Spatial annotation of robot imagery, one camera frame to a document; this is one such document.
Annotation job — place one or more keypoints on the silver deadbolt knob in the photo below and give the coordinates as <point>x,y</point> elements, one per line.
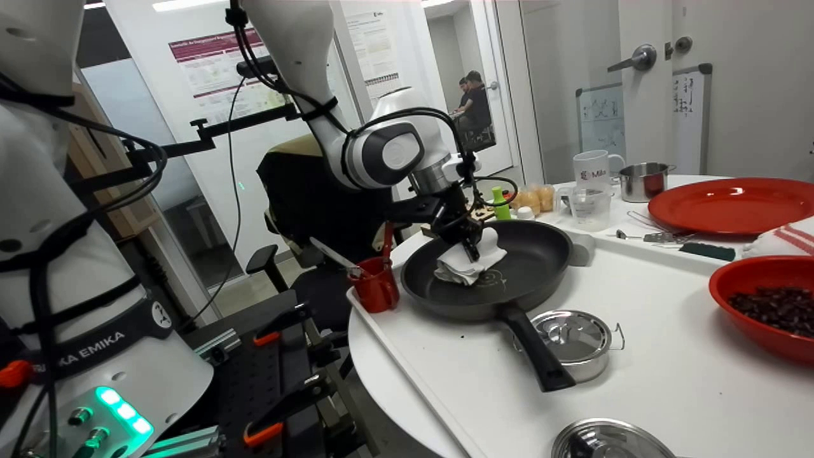
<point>677,45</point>

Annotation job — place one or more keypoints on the poster with purple banner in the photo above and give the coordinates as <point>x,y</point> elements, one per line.
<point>211,52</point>

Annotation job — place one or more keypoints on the small gray round object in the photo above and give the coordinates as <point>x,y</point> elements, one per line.
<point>580,250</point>

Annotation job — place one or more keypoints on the white cloth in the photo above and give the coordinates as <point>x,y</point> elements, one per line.
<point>454,269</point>

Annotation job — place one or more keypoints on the black office chair beige cover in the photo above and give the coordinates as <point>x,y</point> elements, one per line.
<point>314,212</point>

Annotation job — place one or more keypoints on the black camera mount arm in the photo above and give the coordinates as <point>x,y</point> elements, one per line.
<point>168,151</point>

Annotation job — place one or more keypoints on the orange utensil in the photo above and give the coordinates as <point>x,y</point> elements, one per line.
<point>388,236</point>

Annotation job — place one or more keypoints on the green silver bar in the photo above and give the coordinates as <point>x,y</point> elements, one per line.
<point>182,444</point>

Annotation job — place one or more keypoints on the brown wooden board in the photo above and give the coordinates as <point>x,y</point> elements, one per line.
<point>102,187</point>

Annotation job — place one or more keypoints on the shallow steel bowl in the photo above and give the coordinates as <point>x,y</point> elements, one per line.
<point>618,440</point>

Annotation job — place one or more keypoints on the small lidded steel pot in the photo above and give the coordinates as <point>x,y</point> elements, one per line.
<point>580,338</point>

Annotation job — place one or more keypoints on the dark beans pile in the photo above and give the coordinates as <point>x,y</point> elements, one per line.
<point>778,305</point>

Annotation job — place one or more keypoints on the steel cup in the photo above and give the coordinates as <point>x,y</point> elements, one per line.
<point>637,181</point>

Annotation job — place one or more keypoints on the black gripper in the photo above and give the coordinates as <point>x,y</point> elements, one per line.
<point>454,212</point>

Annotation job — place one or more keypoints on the red striped white towel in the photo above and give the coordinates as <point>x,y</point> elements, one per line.
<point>790,236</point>

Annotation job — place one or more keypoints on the red cup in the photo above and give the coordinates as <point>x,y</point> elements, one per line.
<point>374,286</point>

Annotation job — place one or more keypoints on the clear glass cup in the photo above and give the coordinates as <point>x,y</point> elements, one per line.
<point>594,169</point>
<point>590,206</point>

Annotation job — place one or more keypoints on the red plate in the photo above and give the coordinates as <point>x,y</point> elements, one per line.
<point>728,206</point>

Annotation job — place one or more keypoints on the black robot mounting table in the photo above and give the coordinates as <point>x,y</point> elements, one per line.
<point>280,389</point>

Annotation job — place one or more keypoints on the white paper board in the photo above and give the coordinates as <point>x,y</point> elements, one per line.
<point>691,117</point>

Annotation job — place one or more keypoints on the black camera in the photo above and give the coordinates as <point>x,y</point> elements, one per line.
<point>256,66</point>

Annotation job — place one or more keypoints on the black frying pan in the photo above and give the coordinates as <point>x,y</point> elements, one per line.
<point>525,269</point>

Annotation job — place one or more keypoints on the small whiteboard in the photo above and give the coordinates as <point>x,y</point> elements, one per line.
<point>602,117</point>

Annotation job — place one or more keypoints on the brown egg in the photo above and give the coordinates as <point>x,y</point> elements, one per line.
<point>544,199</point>
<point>525,201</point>

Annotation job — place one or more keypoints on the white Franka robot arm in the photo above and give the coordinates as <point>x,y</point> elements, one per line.
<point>289,52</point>

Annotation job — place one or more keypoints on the red bowl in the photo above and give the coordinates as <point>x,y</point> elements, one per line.
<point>747,325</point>

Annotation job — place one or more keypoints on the green bottle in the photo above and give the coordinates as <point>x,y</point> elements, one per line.
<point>505,206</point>

